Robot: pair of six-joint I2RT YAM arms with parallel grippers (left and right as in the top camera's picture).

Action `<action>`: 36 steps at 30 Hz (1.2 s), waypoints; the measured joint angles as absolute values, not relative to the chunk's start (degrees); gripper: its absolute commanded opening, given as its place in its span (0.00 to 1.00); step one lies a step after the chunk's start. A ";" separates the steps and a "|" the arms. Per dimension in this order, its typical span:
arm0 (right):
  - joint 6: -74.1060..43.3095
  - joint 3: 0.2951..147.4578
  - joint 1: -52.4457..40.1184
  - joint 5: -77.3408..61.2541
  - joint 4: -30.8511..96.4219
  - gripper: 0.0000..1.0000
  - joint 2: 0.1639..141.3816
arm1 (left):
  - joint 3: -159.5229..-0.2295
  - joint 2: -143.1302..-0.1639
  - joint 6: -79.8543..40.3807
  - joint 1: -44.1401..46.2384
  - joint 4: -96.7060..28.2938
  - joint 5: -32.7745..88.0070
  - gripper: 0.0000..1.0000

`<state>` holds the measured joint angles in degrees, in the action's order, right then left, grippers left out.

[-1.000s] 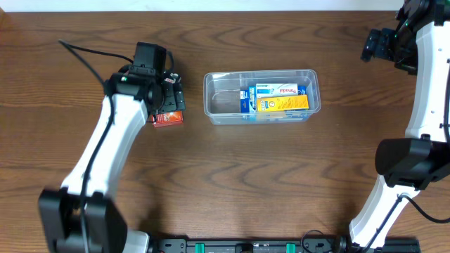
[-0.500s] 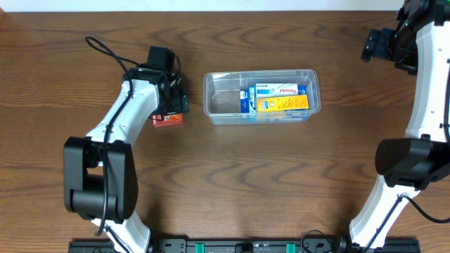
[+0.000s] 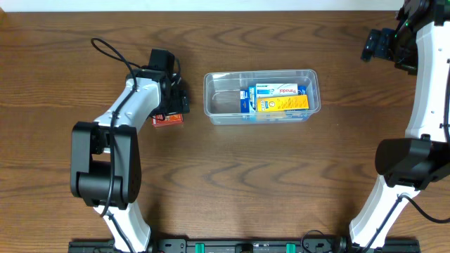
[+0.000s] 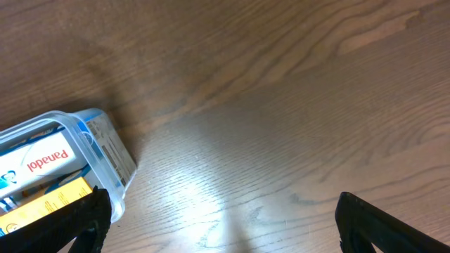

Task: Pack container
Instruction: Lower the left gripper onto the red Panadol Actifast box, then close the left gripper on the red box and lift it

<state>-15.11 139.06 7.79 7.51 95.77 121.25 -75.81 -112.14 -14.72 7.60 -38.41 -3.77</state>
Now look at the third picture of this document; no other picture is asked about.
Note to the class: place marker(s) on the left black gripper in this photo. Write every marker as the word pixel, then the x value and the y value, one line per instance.
pixel 182 104

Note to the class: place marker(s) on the white Panadol box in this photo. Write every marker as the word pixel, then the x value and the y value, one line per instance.
pixel 276 90

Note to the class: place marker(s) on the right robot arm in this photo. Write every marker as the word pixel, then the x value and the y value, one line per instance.
pixel 406 166

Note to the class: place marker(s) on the blue fever patch box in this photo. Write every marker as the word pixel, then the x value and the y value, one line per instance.
pixel 248 98

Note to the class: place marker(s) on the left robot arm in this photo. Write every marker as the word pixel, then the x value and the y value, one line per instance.
pixel 105 169

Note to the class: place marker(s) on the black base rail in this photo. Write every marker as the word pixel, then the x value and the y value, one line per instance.
pixel 309 244

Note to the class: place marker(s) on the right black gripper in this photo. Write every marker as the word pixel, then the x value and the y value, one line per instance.
pixel 377 43

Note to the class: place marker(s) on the red medicine box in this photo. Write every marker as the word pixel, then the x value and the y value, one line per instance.
pixel 163 121

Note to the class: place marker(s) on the clear plastic container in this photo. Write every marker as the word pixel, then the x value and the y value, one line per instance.
pixel 222 95

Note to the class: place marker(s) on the yellow cough syrup box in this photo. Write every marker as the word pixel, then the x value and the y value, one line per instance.
pixel 283 103

